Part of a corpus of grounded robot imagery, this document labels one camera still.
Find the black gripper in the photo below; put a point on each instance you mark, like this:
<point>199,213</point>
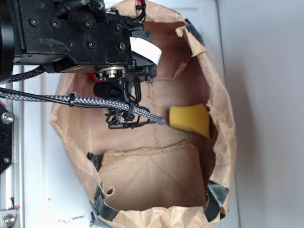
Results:
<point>73,36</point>

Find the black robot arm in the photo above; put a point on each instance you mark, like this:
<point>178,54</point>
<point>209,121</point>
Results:
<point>9,71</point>

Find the yellow sponge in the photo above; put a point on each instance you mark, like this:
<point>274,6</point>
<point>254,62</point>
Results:
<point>194,119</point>

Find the brown paper bag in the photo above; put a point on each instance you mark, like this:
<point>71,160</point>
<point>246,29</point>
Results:
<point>157,176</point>

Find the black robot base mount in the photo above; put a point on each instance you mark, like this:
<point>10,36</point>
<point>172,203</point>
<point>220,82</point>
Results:
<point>6,137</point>

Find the aluminium extrusion rail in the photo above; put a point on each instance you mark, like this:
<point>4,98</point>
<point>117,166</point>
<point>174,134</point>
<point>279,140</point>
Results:
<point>12,179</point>

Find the silver corner bracket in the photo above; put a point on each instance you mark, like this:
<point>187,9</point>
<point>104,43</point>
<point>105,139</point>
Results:
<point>9,218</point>

